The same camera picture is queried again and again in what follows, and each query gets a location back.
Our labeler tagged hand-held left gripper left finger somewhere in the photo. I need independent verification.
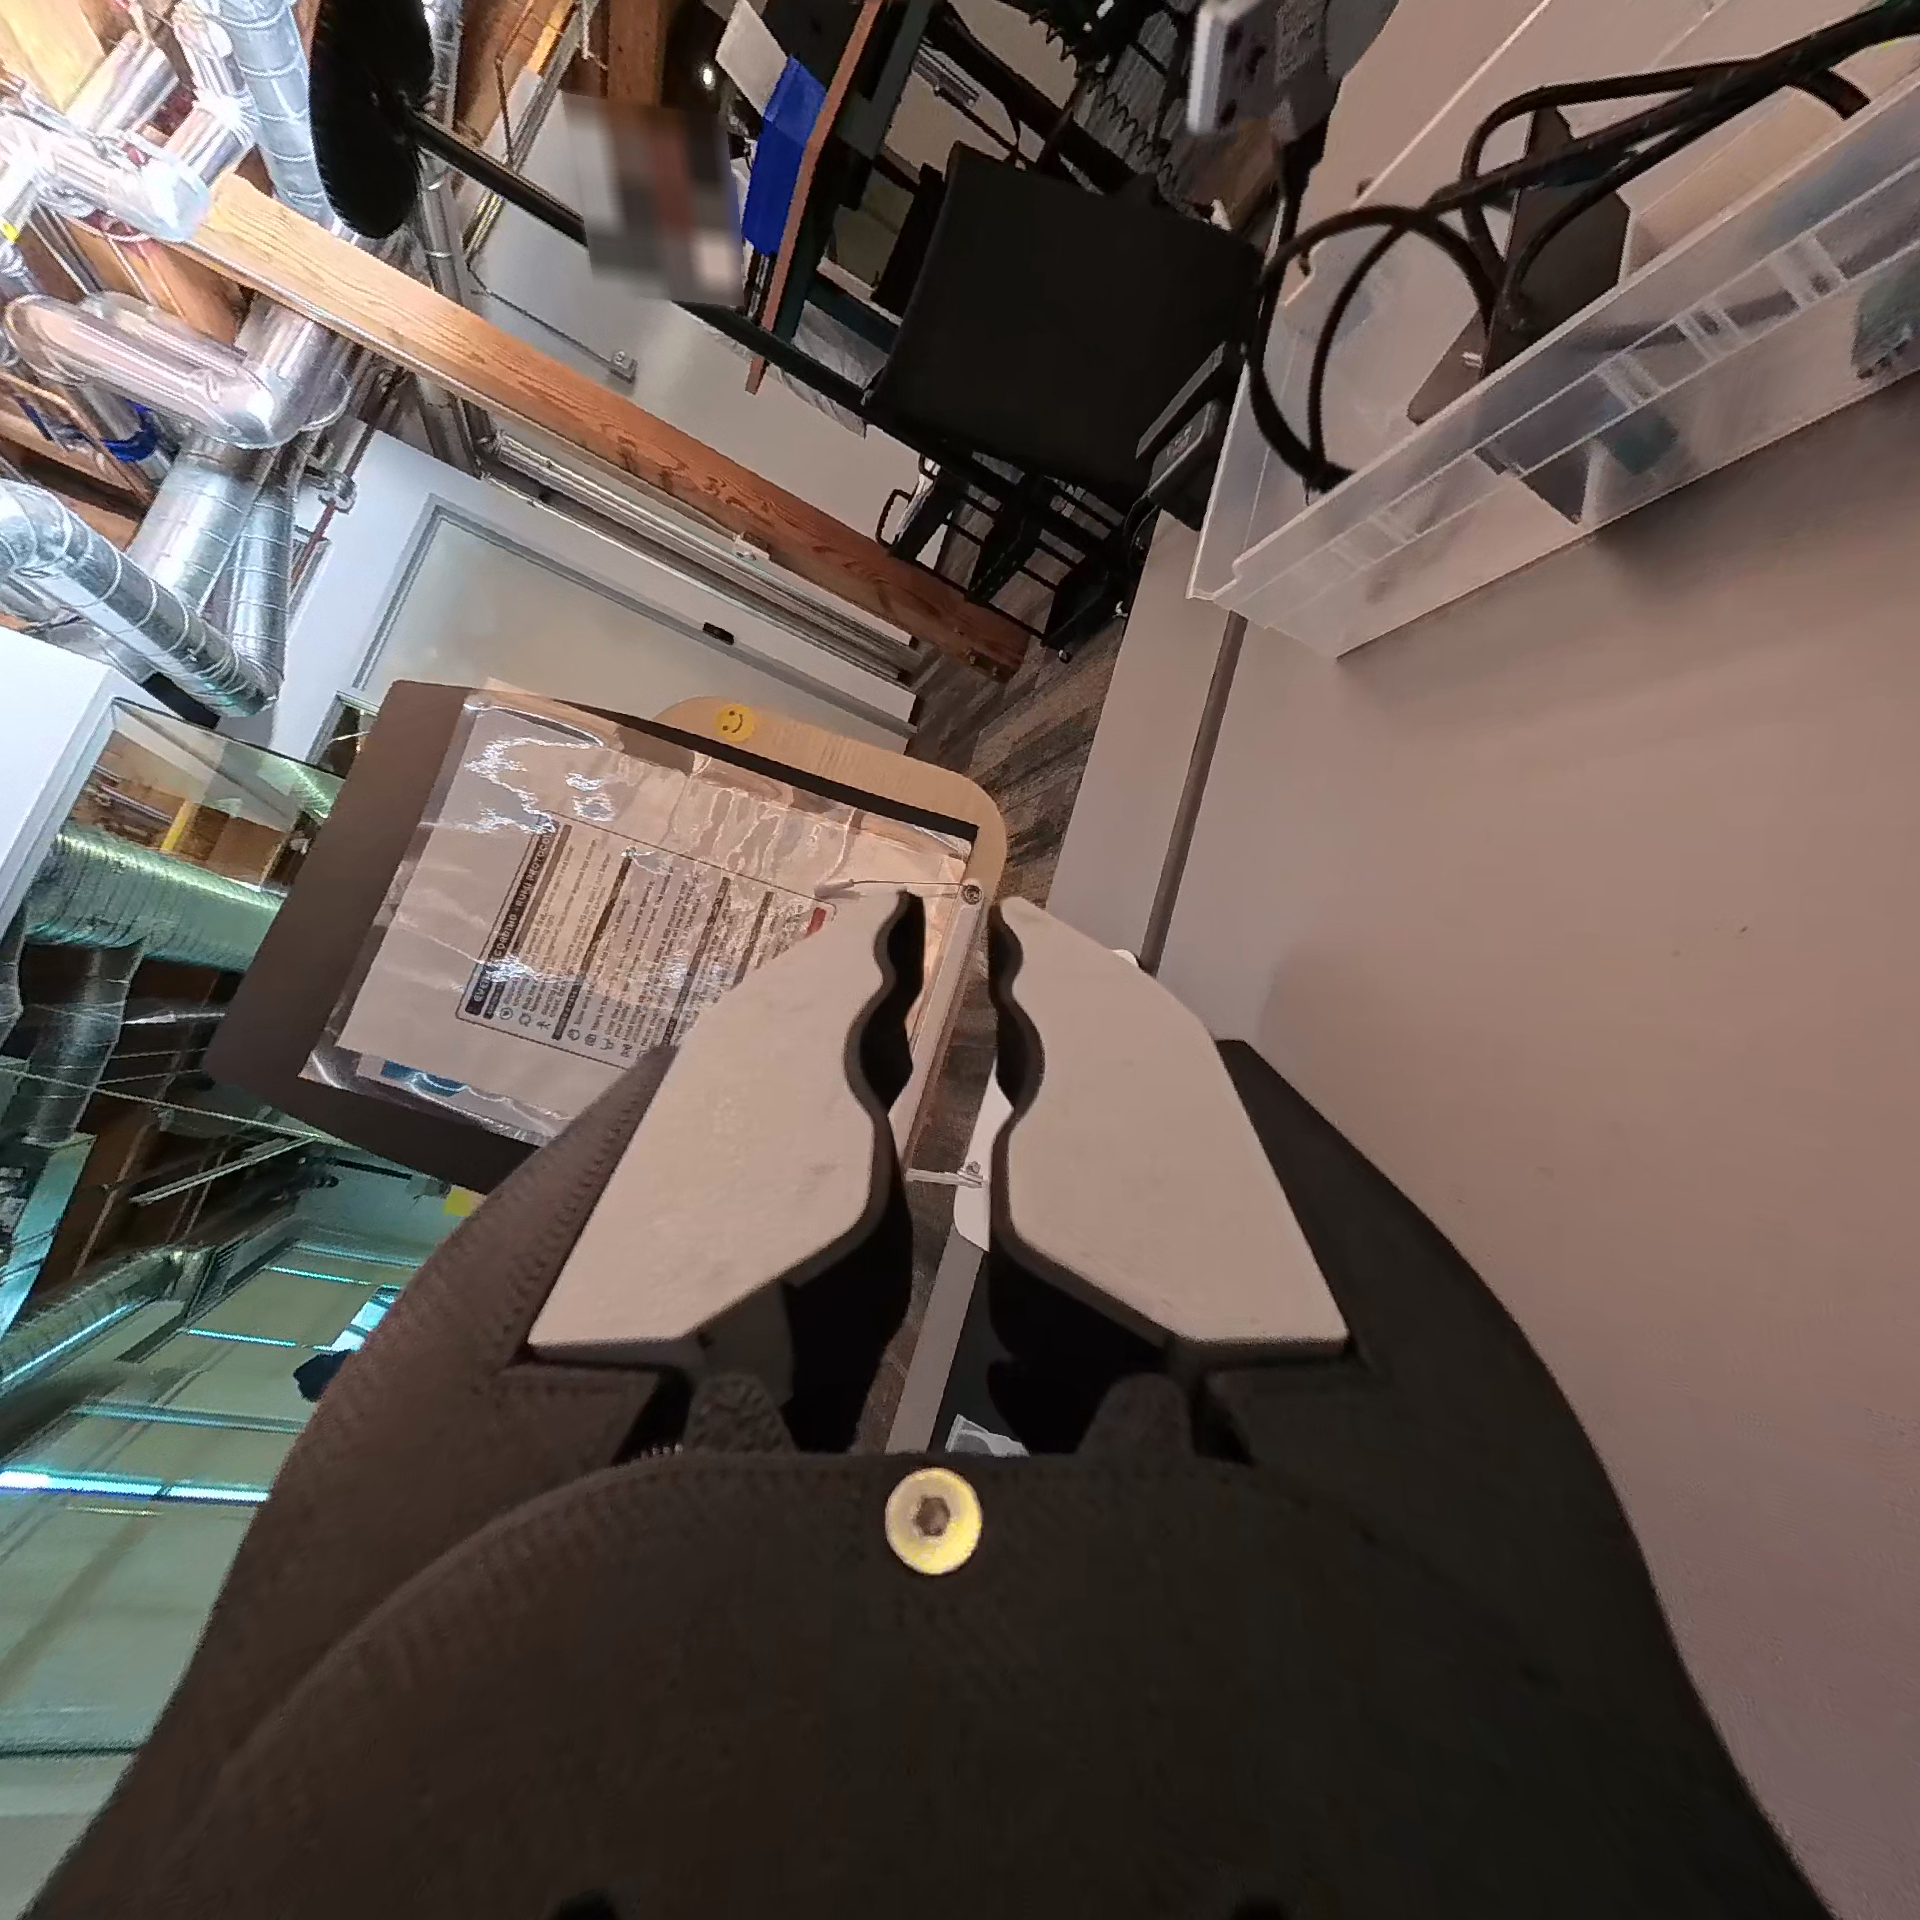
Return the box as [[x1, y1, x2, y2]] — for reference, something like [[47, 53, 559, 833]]
[[529, 892, 934, 1361]]

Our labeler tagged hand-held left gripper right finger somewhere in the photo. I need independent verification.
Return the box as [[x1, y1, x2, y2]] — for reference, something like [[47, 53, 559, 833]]
[[984, 897, 1354, 1365]]

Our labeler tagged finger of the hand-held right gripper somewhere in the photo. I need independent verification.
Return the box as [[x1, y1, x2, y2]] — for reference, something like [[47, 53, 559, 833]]
[[1185, 0, 1280, 139]]

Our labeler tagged clear plastic storage bin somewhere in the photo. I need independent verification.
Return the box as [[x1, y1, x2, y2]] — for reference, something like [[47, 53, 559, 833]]
[[1188, 59, 1920, 659]]

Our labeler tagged printed instruction sheet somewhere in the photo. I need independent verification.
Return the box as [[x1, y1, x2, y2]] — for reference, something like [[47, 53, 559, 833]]
[[297, 701, 977, 1130]]

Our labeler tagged black fabric chair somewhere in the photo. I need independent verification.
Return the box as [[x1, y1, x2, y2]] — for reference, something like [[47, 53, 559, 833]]
[[858, 146, 1265, 666]]

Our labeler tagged black power adapter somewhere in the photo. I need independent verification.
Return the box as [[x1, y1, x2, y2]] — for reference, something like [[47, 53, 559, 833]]
[[1137, 348, 1243, 523]]

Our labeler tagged grey metal table leg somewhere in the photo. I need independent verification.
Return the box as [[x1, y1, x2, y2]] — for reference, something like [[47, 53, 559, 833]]
[[1137, 613, 1251, 969]]

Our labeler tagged black divider plate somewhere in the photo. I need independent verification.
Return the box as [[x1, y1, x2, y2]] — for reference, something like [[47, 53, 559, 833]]
[[1409, 106, 1635, 425]]

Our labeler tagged blue board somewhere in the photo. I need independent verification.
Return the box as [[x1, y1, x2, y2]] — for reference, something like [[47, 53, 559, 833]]
[[739, 64, 830, 269]]

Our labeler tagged black sign board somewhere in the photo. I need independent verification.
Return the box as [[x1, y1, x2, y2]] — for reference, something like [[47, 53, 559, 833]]
[[199, 680, 999, 1193]]

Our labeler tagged wooden ceiling beam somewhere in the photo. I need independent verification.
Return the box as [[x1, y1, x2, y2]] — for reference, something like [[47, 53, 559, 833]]
[[187, 177, 1038, 682]]

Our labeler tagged black fuzzy disc on rod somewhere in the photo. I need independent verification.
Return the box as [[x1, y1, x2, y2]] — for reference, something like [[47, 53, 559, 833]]
[[304, 0, 590, 244]]

